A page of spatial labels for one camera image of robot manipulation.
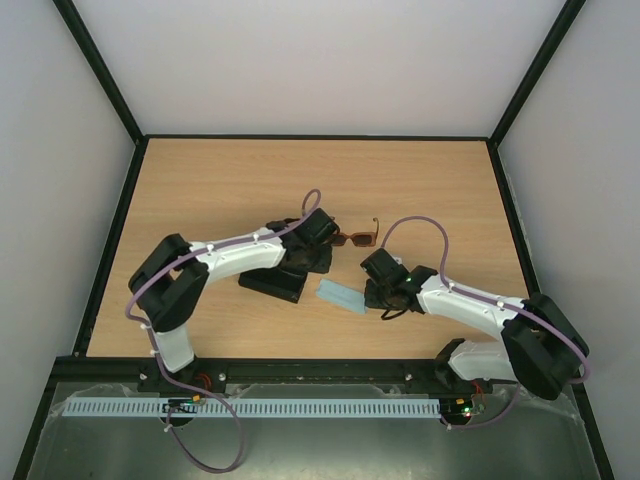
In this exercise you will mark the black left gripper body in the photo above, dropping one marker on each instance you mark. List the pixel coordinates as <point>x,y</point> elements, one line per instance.
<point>314,263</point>

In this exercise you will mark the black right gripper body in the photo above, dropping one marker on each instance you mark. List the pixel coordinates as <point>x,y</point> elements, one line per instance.
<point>382,294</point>

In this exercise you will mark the light blue cleaning cloth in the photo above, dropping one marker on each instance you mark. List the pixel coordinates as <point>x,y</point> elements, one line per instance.
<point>342,296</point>

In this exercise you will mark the brown translucent sunglasses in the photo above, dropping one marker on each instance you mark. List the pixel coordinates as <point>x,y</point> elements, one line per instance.
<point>362,239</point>

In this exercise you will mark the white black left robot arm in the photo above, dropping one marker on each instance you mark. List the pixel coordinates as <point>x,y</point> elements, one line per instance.
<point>274,260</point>

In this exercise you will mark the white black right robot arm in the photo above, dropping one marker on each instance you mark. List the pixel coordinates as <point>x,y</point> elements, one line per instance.
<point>534,342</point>

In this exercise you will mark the black glasses case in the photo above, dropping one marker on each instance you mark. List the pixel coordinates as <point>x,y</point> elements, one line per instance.
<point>275,282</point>

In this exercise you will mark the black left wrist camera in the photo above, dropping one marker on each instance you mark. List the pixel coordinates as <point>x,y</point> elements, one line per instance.
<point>318,228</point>

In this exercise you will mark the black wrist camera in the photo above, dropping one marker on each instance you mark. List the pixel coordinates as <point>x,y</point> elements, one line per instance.
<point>318,228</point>
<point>382,265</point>

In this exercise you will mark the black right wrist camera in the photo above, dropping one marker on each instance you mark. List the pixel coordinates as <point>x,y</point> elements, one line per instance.
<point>382,265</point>

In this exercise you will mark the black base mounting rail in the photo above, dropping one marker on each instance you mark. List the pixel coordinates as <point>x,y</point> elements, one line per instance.
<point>411,376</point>

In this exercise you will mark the black enclosure frame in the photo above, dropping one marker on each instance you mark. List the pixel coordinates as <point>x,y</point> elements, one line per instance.
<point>384,106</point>

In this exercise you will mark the light blue slotted cable duct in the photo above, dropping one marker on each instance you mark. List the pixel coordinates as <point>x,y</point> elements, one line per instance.
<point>254,408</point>

